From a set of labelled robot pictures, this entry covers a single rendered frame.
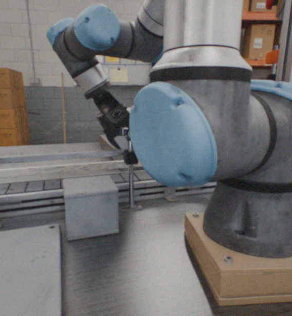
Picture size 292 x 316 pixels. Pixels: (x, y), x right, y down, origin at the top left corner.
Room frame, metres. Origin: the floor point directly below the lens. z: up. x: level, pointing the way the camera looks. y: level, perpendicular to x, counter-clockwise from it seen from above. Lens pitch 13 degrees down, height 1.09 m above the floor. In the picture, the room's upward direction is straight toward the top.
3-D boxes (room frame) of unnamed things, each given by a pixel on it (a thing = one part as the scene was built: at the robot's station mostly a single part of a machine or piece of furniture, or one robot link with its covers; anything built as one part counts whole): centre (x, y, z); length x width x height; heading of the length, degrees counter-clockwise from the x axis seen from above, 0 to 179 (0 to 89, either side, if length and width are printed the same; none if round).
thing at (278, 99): (0.41, -0.17, 1.04); 0.13 x 0.12 x 0.14; 125
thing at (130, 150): (0.62, 0.04, 0.91); 0.07 x 0.03 x 0.16; 18
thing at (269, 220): (0.41, -0.17, 0.92); 0.15 x 0.15 x 0.10
